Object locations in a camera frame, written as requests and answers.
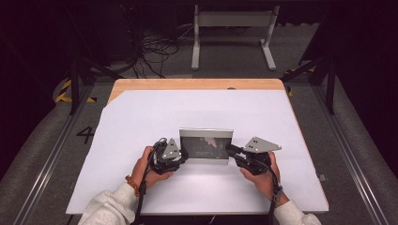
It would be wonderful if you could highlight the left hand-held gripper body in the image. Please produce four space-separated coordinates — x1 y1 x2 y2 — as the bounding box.
151 137 186 175

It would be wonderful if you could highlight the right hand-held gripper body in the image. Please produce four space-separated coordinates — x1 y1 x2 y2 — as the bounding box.
233 136 283 176

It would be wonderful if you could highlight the person's right hand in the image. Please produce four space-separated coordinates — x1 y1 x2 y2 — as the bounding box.
239 151 282 203

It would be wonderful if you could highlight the person's left hand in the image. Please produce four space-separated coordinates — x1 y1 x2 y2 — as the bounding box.
130 145 175 190

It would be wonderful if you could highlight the yellow black hazard tape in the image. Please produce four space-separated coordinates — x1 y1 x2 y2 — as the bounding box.
54 79 98 104
283 67 314 98

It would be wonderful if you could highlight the black metal stand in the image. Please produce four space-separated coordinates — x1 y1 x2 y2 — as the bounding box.
281 55 338 115
65 6 124 116

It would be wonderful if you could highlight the white metal stand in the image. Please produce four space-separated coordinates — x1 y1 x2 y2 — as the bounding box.
191 4 281 72

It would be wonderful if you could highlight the black braided cable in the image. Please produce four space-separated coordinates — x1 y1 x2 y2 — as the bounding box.
133 137 169 225
258 155 284 225

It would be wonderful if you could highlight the beaded bracelet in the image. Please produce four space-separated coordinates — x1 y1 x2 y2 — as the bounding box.
124 174 141 199

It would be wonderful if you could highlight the aluminium floor rail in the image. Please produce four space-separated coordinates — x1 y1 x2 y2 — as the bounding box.
12 83 96 225
312 83 391 225

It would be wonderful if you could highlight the bundle of black floor cables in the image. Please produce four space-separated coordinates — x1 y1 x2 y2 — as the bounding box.
124 23 195 80

